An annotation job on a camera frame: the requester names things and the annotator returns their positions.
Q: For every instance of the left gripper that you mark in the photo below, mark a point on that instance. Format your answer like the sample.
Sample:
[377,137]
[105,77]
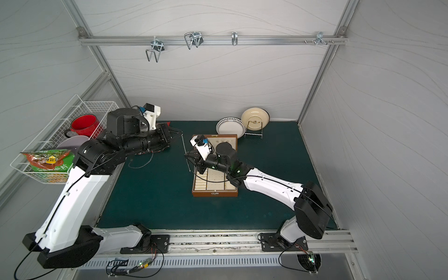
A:
[165,136]

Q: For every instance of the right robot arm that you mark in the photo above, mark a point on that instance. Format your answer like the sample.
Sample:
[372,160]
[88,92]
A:
[312,208]

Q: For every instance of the horizontal aluminium rail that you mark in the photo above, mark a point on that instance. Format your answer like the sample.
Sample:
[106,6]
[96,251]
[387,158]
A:
[208,40]

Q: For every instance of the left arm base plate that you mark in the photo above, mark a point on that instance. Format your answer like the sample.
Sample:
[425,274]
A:
[149,243]

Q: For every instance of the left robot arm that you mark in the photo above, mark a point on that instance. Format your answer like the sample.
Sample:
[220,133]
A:
[64,241]

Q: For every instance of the metal hook bracket right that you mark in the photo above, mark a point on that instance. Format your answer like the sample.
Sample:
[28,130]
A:
[319,40]

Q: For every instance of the wooden jewelry box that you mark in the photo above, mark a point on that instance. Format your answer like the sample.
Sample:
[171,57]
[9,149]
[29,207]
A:
[212,182]

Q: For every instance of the white patterned bowl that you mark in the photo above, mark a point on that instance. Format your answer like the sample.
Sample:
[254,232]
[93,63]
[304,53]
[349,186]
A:
[231,125]

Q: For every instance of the cream plate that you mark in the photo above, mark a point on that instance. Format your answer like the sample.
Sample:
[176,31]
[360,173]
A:
[255,114]

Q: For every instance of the front aluminium rail frame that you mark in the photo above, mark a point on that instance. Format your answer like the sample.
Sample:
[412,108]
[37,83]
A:
[241,242]

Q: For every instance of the white wire basket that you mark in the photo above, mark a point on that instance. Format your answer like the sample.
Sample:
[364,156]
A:
[56,132]

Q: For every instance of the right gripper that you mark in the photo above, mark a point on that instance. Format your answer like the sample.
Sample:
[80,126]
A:
[197,160]

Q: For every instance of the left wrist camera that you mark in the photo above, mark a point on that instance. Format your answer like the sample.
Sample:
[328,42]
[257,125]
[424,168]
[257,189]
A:
[151,113]

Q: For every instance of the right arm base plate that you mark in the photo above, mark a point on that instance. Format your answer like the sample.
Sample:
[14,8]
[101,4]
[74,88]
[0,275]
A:
[273,242]

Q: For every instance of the small metal hook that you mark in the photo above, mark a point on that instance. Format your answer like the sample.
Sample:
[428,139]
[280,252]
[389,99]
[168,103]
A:
[234,38]

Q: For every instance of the red mug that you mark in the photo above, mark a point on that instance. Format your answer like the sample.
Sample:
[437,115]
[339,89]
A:
[86,125]

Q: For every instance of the green snack bag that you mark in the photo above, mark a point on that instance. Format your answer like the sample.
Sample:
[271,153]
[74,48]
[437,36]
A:
[49,166]

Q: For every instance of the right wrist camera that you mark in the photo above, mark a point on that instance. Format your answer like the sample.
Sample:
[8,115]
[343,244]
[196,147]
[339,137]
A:
[202,145]

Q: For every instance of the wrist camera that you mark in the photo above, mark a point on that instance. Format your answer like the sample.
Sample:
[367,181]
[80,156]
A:
[202,145]
[151,113]

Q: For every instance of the double metal hook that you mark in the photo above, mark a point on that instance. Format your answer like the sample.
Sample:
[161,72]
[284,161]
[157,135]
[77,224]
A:
[155,50]

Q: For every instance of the wire plate stand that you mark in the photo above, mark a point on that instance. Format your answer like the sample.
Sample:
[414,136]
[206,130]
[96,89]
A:
[254,128]

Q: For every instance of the grey plate in basket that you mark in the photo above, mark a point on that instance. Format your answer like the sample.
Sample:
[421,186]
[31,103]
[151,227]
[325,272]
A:
[73,143]

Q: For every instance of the looped metal hook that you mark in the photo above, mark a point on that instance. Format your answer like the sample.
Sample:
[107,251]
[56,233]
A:
[194,38]

